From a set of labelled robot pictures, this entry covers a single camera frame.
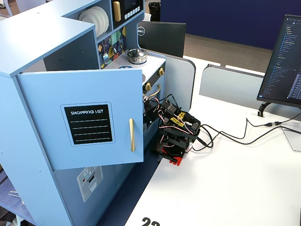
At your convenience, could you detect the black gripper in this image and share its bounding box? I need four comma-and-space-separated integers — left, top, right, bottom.
143, 95, 159, 118

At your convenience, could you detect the red and black arm base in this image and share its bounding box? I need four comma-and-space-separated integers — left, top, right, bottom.
150, 141, 189, 167

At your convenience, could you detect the blue cabinet door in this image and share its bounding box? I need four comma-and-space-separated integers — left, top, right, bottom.
16, 68, 144, 171

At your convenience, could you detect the light blue toy kitchen cabinet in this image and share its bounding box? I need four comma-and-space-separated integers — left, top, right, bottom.
0, 0, 166, 226

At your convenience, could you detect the gray rounded desk divider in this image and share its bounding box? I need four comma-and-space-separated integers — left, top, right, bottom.
199, 64, 266, 111
147, 51, 197, 114

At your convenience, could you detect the stainless steel toy pot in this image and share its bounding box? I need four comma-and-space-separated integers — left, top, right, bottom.
126, 48, 150, 65

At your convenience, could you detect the steel pot lid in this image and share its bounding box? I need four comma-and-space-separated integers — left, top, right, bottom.
126, 48, 148, 58

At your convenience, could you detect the black shopping list chalkboard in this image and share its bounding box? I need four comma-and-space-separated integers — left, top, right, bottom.
60, 101, 116, 147

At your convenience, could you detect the black Dell monitor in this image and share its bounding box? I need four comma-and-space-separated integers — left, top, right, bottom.
137, 21, 187, 58

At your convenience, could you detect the white plate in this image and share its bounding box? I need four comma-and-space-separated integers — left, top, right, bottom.
78, 8, 97, 26
94, 5, 110, 33
88, 7, 105, 36

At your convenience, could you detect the black trash bin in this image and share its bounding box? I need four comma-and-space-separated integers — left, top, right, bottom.
148, 1, 161, 22

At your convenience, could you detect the black toy microwave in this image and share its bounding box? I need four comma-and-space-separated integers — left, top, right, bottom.
112, 0, 144, 29

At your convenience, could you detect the black monitor showing code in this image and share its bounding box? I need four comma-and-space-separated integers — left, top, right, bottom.
256, 14, 301, 109

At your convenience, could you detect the gold oven handle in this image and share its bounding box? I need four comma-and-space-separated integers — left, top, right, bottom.
148, 84, 162, 98

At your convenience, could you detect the gold cabinet door handle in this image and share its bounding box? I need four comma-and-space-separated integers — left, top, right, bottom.
129, 118, 136, 153

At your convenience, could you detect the black USB cable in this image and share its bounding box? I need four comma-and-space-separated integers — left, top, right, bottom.
199, 114, 301, 151

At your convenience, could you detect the gold microwave handle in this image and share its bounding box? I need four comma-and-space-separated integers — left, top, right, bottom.
113, 1, 122, 22

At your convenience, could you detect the black power cable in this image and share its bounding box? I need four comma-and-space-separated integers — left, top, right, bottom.
196, 126, 301, 153

